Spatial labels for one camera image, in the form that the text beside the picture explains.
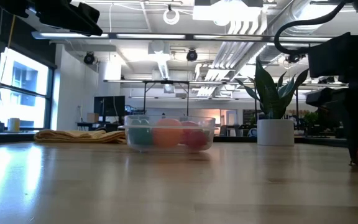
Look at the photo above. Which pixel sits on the green plant in white pot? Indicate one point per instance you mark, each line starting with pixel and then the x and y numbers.
pixel 275 132

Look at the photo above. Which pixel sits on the black aluminium table frame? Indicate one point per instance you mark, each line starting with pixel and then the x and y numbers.
pixel 322 141

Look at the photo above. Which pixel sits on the green toy pepper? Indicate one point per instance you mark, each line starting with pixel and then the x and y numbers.
pixel 140 135

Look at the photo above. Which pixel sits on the black ceiling spotlight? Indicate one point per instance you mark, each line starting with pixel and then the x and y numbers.
pixel 89 58
pixel 294 58
pixel 191 55

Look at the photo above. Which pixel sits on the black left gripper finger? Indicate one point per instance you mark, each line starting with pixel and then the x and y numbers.
pixel 79 25
pixel 70 8

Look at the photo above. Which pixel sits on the orange toy fruit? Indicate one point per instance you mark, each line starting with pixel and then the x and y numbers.
pixel 166 133

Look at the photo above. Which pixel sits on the black computer monitor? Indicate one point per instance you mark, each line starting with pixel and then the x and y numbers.
pixel 109 105

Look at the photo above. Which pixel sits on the cardboard box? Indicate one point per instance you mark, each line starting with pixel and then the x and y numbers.
pixel 92 117

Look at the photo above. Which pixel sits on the pale yellow cup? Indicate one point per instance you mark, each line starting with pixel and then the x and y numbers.
pixel 13 124

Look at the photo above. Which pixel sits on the clear plastic tupperware container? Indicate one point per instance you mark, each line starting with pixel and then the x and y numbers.
pixel 207 123

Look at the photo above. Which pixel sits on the silver ceiling ventilation duct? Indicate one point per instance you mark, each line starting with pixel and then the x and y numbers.
pixel 278 31

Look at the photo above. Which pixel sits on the black background frame stand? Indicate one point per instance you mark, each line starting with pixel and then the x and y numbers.
pixel 166 82

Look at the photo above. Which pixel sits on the small background plant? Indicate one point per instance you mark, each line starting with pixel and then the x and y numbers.
pixel 310 118

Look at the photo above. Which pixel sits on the red toy strawberry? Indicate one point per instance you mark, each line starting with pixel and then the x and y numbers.
pixel 197 140

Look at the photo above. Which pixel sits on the overhead metal crossbar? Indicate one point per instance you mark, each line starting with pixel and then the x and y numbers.
pixel 190 37

